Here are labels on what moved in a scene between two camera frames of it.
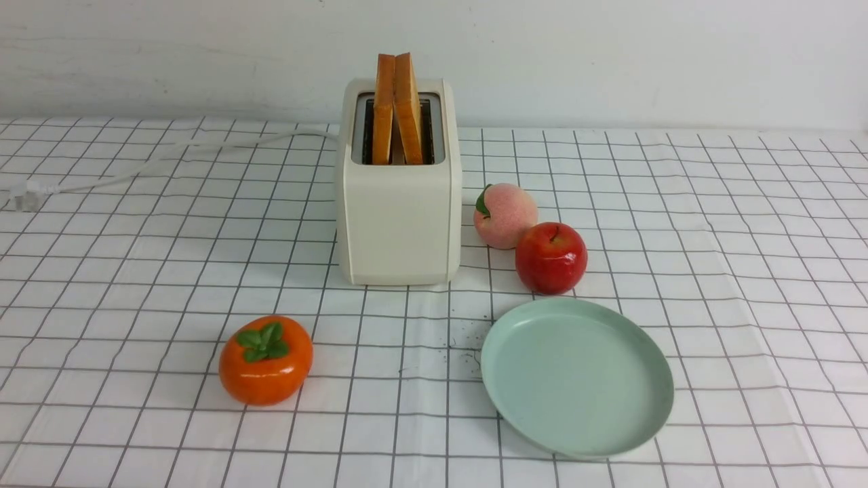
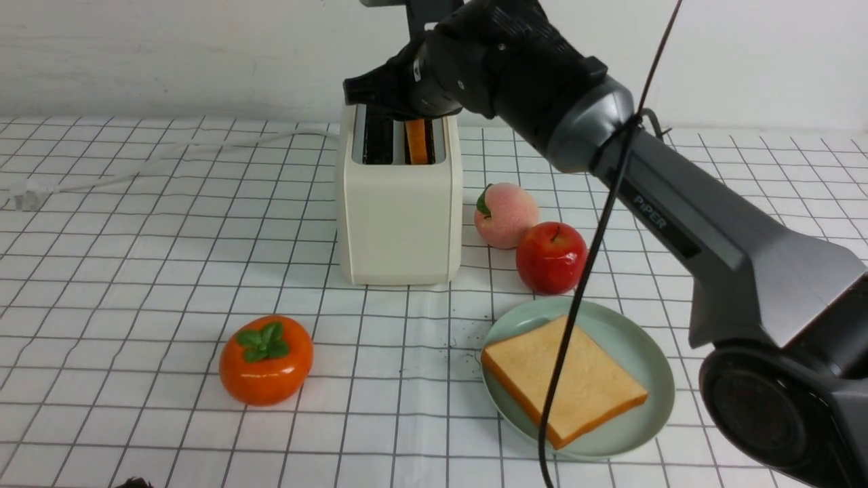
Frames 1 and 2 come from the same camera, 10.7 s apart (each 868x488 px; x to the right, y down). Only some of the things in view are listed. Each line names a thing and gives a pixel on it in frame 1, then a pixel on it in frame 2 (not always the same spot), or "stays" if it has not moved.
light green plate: x=577 y=377 stays
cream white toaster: x=399 y=224 stays
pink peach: x=503 y=211 stays
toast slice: x=383 y=110 → x=594 y=387
